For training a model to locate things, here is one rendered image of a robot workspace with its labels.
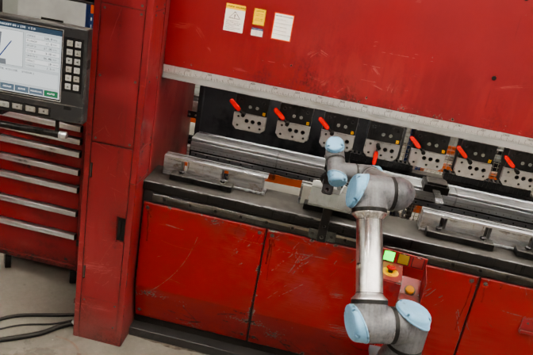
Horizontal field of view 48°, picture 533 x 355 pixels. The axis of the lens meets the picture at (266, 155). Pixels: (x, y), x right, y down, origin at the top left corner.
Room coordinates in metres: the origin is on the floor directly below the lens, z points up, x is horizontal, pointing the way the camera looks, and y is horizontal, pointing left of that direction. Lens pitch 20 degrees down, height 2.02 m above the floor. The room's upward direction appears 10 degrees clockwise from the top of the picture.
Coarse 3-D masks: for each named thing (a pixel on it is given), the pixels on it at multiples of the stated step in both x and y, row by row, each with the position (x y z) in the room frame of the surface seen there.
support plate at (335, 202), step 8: (320, 184) 2.53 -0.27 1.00; (312, 192) 2.42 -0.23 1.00; (320, 192) 2.44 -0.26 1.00; (344, 192) 2.49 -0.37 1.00; (312, 200) 2.33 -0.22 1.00; (320, 200) 2.34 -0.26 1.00; (328, 200) 2.36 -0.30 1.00; (336, 200) 2.37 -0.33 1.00; (344, 200) 2.39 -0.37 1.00; (328, 208) 2.30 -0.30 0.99; (336, 208) 2.29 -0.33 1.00; (344, 208) 2.31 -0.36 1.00
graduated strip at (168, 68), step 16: (224, 80) 2.59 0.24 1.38; (240, 80) 2.58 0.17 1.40; (288, 96) 2.56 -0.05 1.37; (304, 96) 2.56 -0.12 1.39; (320, 96) 2.55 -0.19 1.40; (368, 112) 2.53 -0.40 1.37; (384, 112) 2.52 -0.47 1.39; (400, 112) 2.51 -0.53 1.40; (448, 128) 2.49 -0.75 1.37; (464, 128) 2.48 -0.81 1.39; (480, 128) 2.48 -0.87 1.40; (528, 144) 2.46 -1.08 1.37
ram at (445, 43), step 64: (192, 0) 2.61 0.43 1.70; (256, 0) 2.58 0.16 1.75; (320, 0) 2.56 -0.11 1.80; (384, 0) 2.53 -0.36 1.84; (448, 0) 2.51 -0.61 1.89; (512, 0) 2.48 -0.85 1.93; (192, 64) 2.61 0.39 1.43; (256, 64) 2.58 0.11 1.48; (320, 64) 2.55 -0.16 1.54; (384, 64) 2.53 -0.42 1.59; (448, 64) 2.50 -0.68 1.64; (512, 64) 2.47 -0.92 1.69; (512, 128) 2.47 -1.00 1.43
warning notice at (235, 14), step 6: (228, 6) 2.59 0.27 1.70; (234, 6) 2.59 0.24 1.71; (240, 6) 2.59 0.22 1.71; (228, 12) 2.59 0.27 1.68; (234, 12) 2.59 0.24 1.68; (240, 12) 2.59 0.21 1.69; (228, 18) 2.59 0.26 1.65; (234, 18) 2.59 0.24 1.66; (240, 18) 2.59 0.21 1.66; (228, 24) 2.59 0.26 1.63; (234, 24) 2.59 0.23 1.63; (240, 24) 2.59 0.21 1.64; (228, 30) 2.59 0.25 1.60; (234, 30) 2.59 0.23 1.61; (240, 30) 2.59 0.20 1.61
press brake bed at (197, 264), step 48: (144, 192) 2.52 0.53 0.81; (144, 240) 2.51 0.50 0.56; (192, 240) 2.49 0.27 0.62; (240, 240) 2.46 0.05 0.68; (288, 240) 2.44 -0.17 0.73; (336, 240) 2.42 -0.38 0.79; (144, 288) 2.51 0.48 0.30; (192, 288) 2.48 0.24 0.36; (240, 288) 2.46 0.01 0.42; (288, 288) 2.44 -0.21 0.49; (336, 288) 2.42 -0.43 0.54; (432, 288) 2.37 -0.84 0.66; (480, 288) 2.35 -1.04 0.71; (528, 288) 2.33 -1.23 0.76; (144, 336) 2.51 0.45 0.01; (192, 336) 2.53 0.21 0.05; (240, 336) 2.50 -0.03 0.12; (288, 336) 2.46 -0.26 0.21; (336, 336) 2.42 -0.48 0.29; (432, 336) 2.37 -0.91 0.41; (480, 336) 2.35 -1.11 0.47; (528, 336) 2.32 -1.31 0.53
